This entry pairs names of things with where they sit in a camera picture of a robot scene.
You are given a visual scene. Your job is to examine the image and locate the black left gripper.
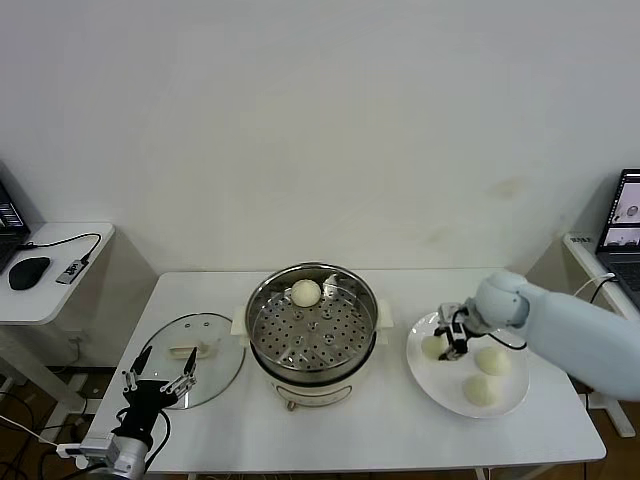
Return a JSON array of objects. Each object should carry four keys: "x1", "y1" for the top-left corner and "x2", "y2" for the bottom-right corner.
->
[{"x1": 112, "y1": 345, "x2": 199, "y2": 441}]

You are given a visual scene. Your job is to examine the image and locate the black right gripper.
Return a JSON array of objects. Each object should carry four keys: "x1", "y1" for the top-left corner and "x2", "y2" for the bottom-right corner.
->
[{"x1": 433, "y1": 296, "x2": 490, "y2": 363}]

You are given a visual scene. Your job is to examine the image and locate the glass lid with cream handle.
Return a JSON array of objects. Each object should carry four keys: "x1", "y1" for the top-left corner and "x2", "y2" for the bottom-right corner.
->
[{"x1": 134, "y1": 313, "x2": 247, "y2": 411}]

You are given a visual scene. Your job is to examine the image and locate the perforated steel steamer basket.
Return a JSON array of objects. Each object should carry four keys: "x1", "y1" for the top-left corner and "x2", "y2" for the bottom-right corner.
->
[{"x1": 245, "y1": 262, "x2": 380, "y2": 375}]

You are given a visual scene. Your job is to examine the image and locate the white round plate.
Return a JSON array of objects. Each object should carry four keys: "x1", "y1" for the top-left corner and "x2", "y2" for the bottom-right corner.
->
[{"x1": 405, "y1": 310, "x2": 530, "y2": 420}]

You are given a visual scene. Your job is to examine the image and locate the white power socket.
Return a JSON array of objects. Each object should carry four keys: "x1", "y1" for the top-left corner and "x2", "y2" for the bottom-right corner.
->
[{"x1": 67, "y1": 332, "x2": 96, "y2": 354}]

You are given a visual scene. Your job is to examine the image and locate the grey usb hub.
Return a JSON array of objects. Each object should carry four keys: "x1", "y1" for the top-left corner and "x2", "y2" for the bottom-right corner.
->
[{"x1": 55, "y1": 259, "x2": 84, "y2": 286}]

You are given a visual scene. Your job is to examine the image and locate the white side table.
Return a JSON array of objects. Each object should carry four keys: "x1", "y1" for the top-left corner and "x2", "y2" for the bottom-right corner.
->
[
  {"x1": 562, "y1": 230, "x2": 640, "y2": 441},
  {"x1": 0, "y1": 222, "x2": 116, "y2": 446}
]

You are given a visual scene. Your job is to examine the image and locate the black computer mouse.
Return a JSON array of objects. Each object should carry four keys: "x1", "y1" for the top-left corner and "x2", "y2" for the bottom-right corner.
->
[{"x1": 8, "y1": 257, "x2": 52, "y2": 291}]

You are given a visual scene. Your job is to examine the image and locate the dark open laptop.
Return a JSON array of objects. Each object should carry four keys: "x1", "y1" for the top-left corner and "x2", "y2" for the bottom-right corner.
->
[
  {"x1": 594, "y1": 168, "x2": 640, "y2": 301},
  {"x1": 0, "y1": 159, "x2": 32, "y2": 276}
]

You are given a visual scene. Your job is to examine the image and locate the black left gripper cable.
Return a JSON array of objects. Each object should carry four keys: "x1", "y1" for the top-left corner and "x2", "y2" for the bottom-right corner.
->
[{"x1": 114, "y1": 407, "x2": 172, "y2": 475}]

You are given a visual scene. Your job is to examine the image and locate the white laptop cable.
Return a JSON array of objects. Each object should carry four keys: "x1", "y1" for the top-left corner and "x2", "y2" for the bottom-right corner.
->
[{"x1": 572, "y1": 273, "x2": 616, "y2": 301}]

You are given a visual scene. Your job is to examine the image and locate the black cable with power adapter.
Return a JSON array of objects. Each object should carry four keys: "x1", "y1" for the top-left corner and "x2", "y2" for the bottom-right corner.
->
[{"x1": 589, "y1": 277, "x2": 621, "y2": 306}]

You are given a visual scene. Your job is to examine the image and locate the white floor cable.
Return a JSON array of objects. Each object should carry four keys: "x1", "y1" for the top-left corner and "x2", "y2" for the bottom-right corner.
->
[{"x1": 0, "y1": 417, "x2": 59, "y2": 446}]

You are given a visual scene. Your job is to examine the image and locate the black usb hub cable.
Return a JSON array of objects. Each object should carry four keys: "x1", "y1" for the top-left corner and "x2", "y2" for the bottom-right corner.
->
[{"x1": 19, "y1": 232, "x2": 104, "y2": 266}]

